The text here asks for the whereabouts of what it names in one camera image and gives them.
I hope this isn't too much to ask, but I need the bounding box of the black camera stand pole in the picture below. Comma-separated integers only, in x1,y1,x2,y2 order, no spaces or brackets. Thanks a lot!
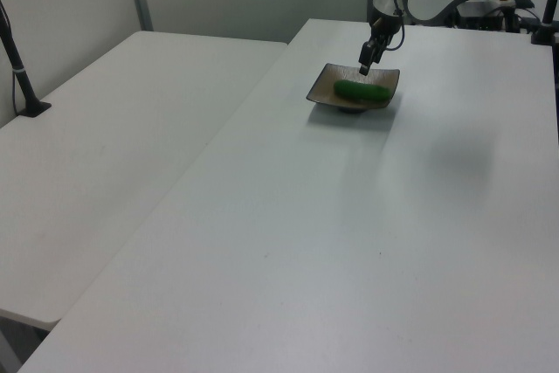
0,0,52,119
529,0,559,46

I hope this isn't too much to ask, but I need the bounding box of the square brown ceramic plate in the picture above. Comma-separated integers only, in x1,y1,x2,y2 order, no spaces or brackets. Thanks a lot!
305,62,402,114

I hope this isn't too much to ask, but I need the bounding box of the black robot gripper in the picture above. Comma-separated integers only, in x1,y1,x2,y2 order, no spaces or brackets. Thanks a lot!
358,14,405,76

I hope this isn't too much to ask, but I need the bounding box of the green cucumber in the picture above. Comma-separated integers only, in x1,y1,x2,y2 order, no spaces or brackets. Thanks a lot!
333,79,393,102

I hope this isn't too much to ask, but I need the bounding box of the background electronics equipment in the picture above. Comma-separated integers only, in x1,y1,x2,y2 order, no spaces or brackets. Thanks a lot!
452,0,536,34

